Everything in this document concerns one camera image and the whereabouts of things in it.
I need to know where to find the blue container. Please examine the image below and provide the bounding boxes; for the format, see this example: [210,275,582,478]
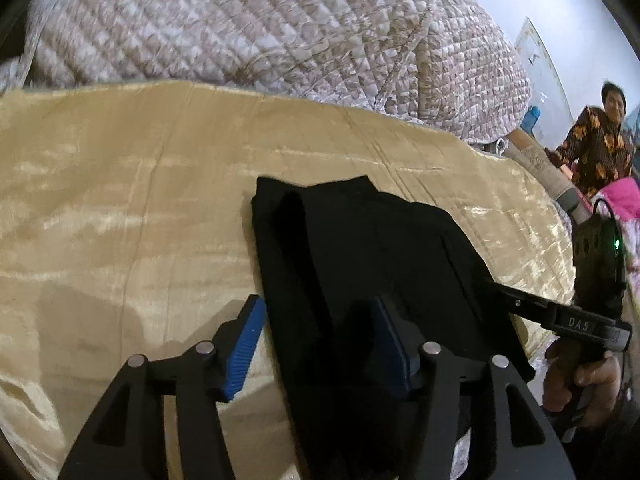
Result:
[520,105,542,137]

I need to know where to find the floral quilted bedspread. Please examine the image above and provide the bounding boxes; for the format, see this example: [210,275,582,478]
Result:
[0,0,534,155]

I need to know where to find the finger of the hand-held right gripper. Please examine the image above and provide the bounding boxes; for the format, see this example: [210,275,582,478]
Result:
[492,282,561,332]

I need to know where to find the patterned cardboard roll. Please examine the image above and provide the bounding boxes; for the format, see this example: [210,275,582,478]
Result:
[504,130,597,222]

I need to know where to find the person's right hand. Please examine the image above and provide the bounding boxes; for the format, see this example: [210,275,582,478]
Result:
[542,339,624,429]

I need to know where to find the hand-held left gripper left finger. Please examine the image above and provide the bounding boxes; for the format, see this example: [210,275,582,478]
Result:
[57,295,268,480]

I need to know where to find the black pants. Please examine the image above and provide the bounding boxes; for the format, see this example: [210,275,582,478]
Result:
[250,175,537,480]

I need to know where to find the pink cloth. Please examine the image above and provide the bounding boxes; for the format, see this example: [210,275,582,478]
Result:
[592,177,640,222]

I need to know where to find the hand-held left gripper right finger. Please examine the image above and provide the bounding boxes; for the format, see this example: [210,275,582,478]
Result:
[345,296,577,480]

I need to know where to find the gold satin blanket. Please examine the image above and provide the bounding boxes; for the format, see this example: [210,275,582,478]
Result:
[0,80,576,480]

